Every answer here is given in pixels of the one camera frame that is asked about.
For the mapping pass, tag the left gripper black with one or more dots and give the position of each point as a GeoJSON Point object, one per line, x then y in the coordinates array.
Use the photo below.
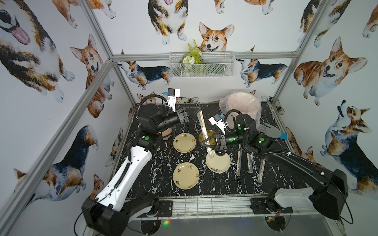
{"type": "Point", "coordinates": [183, 114]}

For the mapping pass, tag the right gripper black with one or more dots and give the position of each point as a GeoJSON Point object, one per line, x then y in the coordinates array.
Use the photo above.
{"type": "Point", "coordinates": [216, 147]}

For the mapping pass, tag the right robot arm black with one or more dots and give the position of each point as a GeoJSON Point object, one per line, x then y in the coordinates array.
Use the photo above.
{"type": "Point", "coordinates": [326, 190]}

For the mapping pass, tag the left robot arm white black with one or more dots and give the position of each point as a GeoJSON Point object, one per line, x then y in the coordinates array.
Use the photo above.
{"type": "Point", "coordinates": [109, 214]}

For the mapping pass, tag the wrapped chopsticks right on table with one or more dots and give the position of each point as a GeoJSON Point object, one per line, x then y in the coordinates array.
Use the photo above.
{"type": "Point", "coordinates": [261, 171]}

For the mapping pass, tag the yellow patterned dark-rimmed plate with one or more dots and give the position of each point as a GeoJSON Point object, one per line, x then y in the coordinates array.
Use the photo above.
{"type": "Point", "coordinates": [209, 134]}

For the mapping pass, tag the cream plate chipped right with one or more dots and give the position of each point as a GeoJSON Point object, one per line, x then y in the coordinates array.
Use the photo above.
{"type": "Point", "coordinates": [218, 162]}

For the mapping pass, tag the tan pot green plant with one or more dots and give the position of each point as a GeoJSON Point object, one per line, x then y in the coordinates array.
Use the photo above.
{"type": "Point", "coordinates": [166, 134]}

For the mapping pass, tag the cream plate upper left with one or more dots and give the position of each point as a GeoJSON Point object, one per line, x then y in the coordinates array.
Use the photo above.
{"type": "Point", "coordinates": [184, 142]}

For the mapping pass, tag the cream plate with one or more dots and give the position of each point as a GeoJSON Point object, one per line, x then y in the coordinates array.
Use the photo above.
{"type": "Point", "coordinates": [186, 176]}
{"type": "Point", "coordinates": [184, 142]}

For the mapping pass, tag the cream plate front left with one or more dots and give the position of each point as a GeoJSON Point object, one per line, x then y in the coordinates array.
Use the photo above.
{"type": "Point", "coordinates": [186, 176]}

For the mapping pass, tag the white bin with plastic bag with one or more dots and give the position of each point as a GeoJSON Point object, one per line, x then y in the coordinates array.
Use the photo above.
{"type": "Point", "coordinates": [244, 102]}

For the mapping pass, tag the grey glove blue cuff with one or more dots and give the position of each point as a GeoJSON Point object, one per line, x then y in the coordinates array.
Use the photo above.
{"type": "Point", "coordinates": [271, 131]}

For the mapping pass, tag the green fern white flower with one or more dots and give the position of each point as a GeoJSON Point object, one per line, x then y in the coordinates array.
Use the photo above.
{"type": "Point", "coordinates": [192, 57]}

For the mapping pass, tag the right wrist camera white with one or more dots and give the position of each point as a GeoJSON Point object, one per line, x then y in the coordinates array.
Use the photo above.
{"type": "Point", "coordinates": [218, 120]}

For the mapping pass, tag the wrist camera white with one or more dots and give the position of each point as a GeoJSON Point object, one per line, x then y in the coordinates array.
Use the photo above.
{"type": "Point", "coordinates": [171, 95]}
{"type": "Point", "coordinates": [218, 120]}

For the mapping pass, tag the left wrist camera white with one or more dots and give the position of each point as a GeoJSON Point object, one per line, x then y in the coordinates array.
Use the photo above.
{"type": "Point", "coordinates": [171, 95]}

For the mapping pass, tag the white wire wall basket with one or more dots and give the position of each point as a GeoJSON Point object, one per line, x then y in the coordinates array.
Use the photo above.
{"type": "Point", "coordinates": [214, 65]}

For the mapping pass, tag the aluminium front rail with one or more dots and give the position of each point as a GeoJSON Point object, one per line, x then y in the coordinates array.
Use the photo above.
{"type": "Point", "coordinates": [187, 207]}

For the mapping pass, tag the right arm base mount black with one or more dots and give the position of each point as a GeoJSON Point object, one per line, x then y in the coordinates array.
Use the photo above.
{"type": "Point", "coordinates": [267, 205]}

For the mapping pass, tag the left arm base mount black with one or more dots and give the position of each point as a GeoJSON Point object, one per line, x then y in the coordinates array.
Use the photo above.
{"type": "Point", "coordinates": [163, 209]}

